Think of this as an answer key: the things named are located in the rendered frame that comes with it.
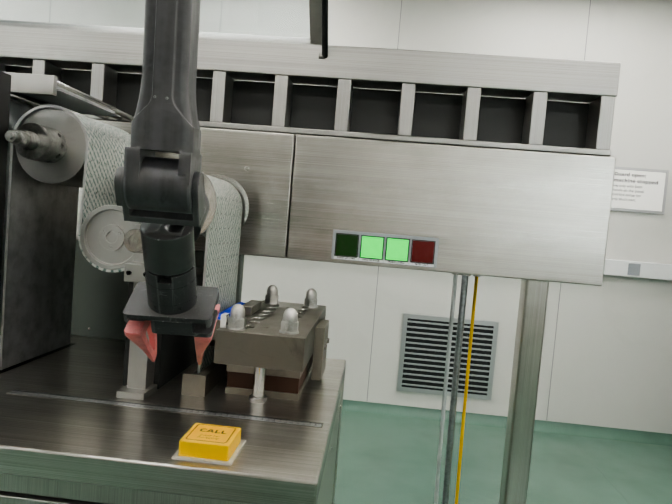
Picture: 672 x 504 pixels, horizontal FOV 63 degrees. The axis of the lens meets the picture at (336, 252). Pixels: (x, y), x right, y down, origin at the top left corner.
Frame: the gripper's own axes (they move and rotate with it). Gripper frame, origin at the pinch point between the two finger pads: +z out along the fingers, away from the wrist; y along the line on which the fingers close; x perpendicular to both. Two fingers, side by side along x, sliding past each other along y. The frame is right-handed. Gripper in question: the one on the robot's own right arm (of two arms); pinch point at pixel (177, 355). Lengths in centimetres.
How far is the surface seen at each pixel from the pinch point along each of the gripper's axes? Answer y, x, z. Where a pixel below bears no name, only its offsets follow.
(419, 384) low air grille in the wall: -99, -205, 212
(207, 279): 2.0, -30.3, 9.8
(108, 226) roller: 20.9, -35.2, 3.0
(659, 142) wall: -234, -275, 57
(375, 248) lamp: -32, -57, 17
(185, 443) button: -1.4, 4.2, 12.1
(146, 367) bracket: 10.8, -18.3, 21.3
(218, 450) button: -6.0, 5.0, 12.2
